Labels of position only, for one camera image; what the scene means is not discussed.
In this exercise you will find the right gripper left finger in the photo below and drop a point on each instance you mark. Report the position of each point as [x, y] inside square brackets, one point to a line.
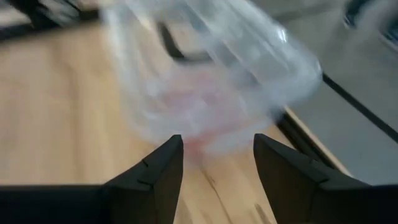
[149, 193]

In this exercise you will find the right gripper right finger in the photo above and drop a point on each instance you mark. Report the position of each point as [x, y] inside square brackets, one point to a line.
[292, 193]

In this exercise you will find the clear plastic container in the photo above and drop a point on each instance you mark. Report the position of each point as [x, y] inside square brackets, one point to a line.
[248, 62]

